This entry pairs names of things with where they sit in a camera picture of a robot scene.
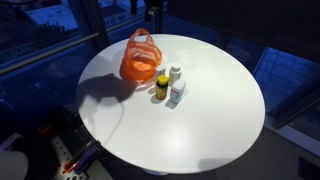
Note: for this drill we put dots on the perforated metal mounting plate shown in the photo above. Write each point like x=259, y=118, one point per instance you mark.
x=64, y=156

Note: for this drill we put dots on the brown bottle yellow cap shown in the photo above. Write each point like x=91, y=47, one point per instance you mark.
x=161, y=87

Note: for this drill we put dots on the white pill bottle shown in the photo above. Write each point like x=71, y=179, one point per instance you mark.
x=174, y=73

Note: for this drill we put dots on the small white bottle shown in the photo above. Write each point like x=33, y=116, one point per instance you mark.
x=160, y=70

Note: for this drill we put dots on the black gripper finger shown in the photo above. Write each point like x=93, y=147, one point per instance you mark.
x=133, y=4
x=151, y=7

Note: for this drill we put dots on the white light-blue rectangular container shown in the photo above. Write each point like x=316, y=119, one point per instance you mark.
x=177, y=90

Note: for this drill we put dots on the white cylindrical object corner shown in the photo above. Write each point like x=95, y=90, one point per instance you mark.
x=13, y=165

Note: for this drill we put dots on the orange plastic bag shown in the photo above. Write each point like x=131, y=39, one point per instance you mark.
x=141, y=57

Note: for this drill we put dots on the purple orange clamp near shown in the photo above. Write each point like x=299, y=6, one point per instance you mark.
x=83, y=158

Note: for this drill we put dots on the purple orange clamp far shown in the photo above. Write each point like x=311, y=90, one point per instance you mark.
x=45, y=129

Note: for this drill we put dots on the purple orange clamp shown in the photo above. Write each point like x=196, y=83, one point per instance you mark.
x=45, y=129
x=83, y=158

